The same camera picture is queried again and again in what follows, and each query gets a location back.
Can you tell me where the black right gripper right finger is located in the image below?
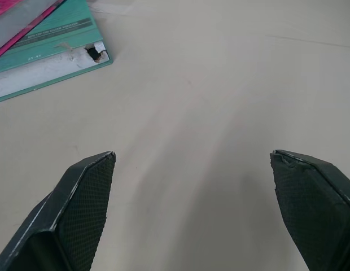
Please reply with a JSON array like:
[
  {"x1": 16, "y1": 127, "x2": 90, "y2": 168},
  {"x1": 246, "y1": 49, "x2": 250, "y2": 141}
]
[{"x1": 269, "y1": 150, "x2": 350, "y2": 271}]

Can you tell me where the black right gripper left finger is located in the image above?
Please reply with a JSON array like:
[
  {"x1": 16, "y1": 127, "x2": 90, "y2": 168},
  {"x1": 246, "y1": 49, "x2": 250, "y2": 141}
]
[{"x1": 0, "y1": 151, "x2": 117, "y2": 271}]

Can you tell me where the pink and grey packet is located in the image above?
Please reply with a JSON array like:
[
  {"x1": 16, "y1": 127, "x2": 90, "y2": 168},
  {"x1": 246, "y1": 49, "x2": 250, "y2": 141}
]
[{"x1": 0, "y1": 0, "x2": 66, "y2": 62}]

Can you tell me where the teal cardboard box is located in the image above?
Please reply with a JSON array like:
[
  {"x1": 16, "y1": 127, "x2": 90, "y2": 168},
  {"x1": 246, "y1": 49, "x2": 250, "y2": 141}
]
[{"x1": 0, "y1": 0, "x2": 113, "y2": 104}]

